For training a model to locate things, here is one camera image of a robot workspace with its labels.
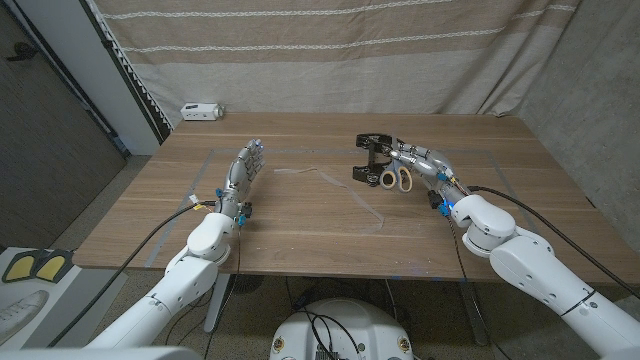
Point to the clear tape strip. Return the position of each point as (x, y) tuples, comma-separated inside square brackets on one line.
[(295, 171)]

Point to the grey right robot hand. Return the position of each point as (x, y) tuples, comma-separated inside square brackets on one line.
[(435, 167)]

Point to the yellow black foot pedal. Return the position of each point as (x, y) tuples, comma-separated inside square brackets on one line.
[(52, 266), (20, 267)]

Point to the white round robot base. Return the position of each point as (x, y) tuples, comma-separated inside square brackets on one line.
[(345, 325)]

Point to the white floor board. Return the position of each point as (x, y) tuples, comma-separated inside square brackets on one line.
[(10, 290)]

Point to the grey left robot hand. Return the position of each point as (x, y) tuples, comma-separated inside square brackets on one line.
[(242, 175)]

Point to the white power box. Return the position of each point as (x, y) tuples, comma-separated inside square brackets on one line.
[(197, 111)]

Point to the dark wooden door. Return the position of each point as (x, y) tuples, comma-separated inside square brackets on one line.
[(50, 150)]

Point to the black half-moon tambourine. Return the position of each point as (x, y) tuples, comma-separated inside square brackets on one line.
[(370, 140)]

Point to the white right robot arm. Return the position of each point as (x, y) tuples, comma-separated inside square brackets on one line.
[(530, 270)]

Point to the white shoe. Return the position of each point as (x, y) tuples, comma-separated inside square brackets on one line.
[(17, 310)]

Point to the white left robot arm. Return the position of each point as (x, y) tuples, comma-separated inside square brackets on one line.
[(165, 300)]

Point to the grey floor mat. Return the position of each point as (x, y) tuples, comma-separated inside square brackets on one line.
[(85, 295)]

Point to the beige striped curtain backdrop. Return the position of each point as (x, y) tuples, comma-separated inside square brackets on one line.
[(325, 75)]

